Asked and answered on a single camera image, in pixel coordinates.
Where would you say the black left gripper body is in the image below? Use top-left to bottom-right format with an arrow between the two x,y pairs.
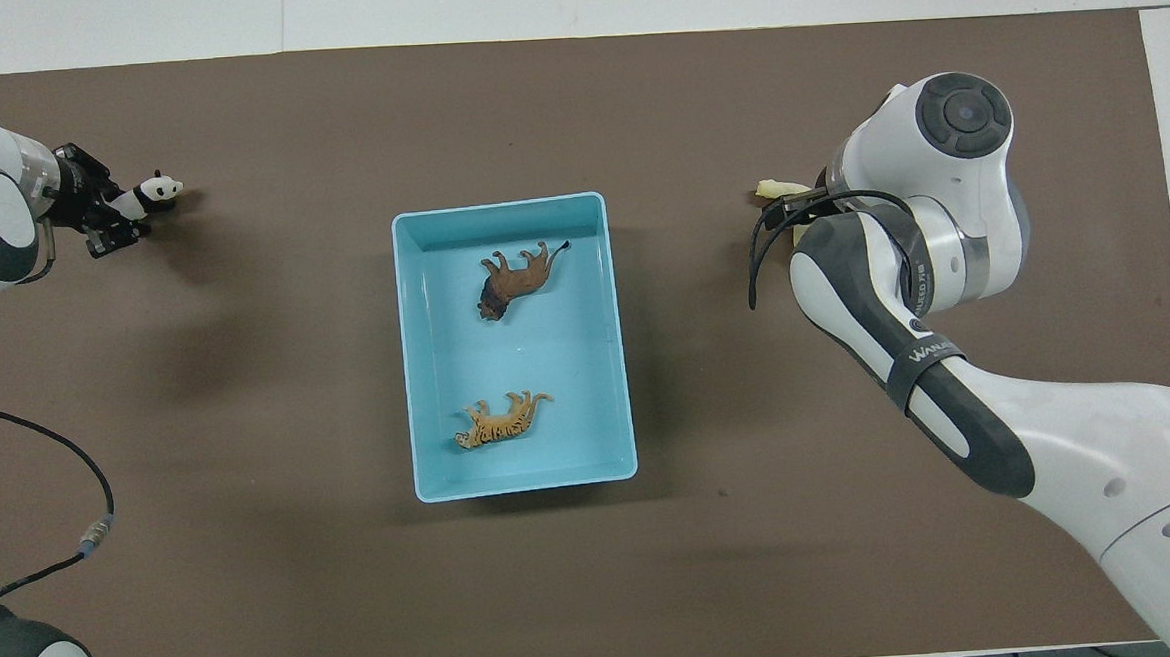
39,140 -> 124,262

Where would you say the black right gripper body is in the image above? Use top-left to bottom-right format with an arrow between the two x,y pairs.
765,186 -> 834,229

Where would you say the cream horse toy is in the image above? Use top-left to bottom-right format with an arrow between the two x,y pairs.
753,175 -> 816,252

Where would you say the black and white panda toy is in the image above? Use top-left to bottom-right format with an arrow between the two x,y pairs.
106,168 -> 187,225

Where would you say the brown lion toy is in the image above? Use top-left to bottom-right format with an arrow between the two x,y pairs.
472,238 -> 576,324

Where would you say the orange striped tiger toy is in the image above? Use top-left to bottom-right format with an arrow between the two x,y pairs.
450,388 -> 559,453

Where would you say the light blue storage box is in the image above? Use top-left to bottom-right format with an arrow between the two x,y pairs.
390,189 -> 642,506

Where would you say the brown table mat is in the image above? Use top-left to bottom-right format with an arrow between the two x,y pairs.
0,5 -> 1170,657

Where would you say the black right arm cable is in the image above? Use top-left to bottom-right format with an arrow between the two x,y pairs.
742,185 -> 923,312

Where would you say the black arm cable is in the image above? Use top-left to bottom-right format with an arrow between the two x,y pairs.
742,185 -> 923,312
0,389 -> 123,633

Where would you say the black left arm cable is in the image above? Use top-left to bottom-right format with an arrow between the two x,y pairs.
0,389 -> 123,633

